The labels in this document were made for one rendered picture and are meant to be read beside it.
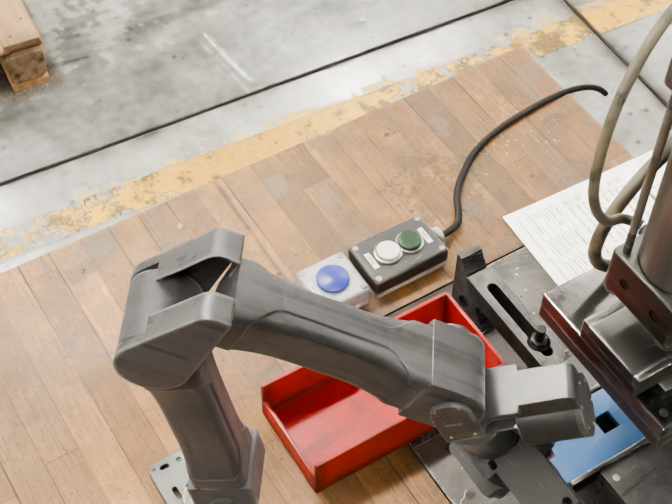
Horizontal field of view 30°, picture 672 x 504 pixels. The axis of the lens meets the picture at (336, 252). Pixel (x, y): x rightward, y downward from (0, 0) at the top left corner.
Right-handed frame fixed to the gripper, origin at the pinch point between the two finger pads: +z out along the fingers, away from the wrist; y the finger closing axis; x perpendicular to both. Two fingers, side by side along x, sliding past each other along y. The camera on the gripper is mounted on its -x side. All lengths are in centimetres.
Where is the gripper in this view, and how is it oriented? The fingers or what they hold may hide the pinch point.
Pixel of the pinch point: (532, 456)
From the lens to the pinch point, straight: 131.0
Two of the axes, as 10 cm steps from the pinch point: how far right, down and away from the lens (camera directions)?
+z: 4.1, 3.3, 8.5
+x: -5.2, -6.8, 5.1
